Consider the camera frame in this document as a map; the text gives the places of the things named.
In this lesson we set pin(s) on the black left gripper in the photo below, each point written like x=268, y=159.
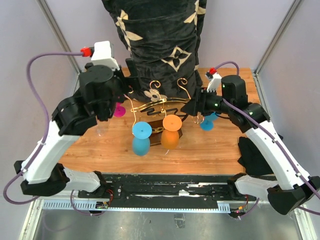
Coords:
x=129, y=83

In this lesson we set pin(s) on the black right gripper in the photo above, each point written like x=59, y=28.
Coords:
x=192, y=107

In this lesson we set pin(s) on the blue wine glass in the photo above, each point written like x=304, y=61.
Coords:
x=141, y=142
x=208, y=122

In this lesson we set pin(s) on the magenta wine glass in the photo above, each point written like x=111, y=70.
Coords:
x=119, y=111

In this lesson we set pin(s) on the orange wine glass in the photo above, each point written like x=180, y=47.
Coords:
x=170, y=136

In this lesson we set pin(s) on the clear wine glass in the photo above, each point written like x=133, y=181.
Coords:
x=101, y=131

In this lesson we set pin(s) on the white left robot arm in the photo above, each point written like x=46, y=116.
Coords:
x=101, y=89

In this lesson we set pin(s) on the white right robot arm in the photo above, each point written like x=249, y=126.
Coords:
x=293, y=185

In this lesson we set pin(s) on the blue wine glass front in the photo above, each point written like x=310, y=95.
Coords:
x=141, y=142

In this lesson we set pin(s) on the black floral plush blanket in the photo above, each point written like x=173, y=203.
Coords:
x=163, y=38

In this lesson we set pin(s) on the black cloth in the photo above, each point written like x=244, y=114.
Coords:
x=252, y=159

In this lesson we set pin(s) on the gold wire wine glass rack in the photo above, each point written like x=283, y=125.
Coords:
x=158, y=107

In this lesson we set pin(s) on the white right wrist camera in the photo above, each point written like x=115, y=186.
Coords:
x=214, y=80

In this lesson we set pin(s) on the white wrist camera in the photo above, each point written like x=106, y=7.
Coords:
x=102, y=53
x=214, y=80

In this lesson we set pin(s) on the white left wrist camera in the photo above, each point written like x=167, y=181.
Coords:
x=102, y=53

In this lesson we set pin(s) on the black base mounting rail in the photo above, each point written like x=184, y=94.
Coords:
x=164, y=191

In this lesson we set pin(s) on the aluminium frame post left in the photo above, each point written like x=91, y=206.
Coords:
x=57, y=32

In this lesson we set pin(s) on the aluminium frame post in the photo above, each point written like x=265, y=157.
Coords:
x=57, y=32
x=278, y=35

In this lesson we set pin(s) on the aluminium frame post right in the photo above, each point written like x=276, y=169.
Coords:
x=278, y=35

